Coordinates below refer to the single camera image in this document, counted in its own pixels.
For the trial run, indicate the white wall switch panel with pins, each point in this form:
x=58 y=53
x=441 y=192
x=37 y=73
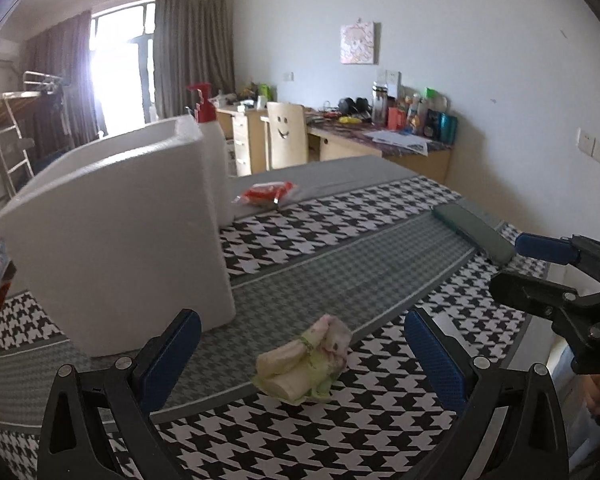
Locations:
x=393 y=82

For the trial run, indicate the clear water bottle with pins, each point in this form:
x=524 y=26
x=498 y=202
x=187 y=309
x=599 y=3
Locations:
x=380 y=105

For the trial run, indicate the black container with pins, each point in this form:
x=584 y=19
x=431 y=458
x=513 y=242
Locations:
x=434 y=124

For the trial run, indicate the glass balcony door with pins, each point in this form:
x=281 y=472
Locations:
x=125 y=70

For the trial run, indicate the yellow toy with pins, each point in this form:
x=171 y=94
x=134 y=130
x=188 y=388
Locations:
x=350 y=120

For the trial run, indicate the teal bottle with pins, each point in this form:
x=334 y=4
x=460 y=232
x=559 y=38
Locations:
x=449 y=127

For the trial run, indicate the wooden desk with patterned top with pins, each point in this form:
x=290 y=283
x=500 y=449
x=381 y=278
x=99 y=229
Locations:
x=420 y=160

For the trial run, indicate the red box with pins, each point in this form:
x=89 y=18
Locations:
x=395 y=118

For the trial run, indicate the dark green soft case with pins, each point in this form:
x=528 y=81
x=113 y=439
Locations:
x=475 y=230

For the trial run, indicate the wooden smiley face chair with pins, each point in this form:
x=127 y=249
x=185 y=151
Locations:
x=287 y=135

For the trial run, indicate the white double wall socket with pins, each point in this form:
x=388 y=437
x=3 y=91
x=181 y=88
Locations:
x=594 y=146

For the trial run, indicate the red snack packet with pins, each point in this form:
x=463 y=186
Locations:
x=265 y=192

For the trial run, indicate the metal bed ladder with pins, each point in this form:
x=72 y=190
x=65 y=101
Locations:
x=20 y=144

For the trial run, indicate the white red pump bottle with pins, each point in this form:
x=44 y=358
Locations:
x=215 y=160

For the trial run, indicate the brown curtain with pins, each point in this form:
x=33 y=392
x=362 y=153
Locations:
x=190 y=50
x=60 y=45

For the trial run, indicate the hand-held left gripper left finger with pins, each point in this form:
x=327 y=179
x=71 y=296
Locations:
x=172 y=355

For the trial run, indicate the pink cartoon wall picture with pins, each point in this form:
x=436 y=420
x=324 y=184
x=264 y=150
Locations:
x=356 y=44

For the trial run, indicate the white papers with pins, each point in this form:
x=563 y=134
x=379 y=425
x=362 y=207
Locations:
x=400 y=141

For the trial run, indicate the white foam box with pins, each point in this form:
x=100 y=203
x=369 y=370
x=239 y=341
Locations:
x=120 y=240

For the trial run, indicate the houndstooth bed sheet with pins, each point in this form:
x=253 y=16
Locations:
x=330 y=260

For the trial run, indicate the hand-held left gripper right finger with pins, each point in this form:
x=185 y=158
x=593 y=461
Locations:
x=437 y=360

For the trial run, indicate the green cap bottle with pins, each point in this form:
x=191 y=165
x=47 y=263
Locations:
x=434 y=97

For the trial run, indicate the white spray bottle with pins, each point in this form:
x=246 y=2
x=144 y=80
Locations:
x=415 y=115

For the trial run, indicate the black headphones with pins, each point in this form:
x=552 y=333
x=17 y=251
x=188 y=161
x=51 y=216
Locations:
x=355 y=106

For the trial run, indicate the wooden desk with drawers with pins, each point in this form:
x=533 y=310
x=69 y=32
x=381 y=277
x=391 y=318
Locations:
x=242 y=135

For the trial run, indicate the green bag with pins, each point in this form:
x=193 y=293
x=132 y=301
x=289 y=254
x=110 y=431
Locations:
x=263 y=91

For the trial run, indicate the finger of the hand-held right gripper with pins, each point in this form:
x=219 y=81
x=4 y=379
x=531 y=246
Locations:
x=540 y=247
x=530 y=295

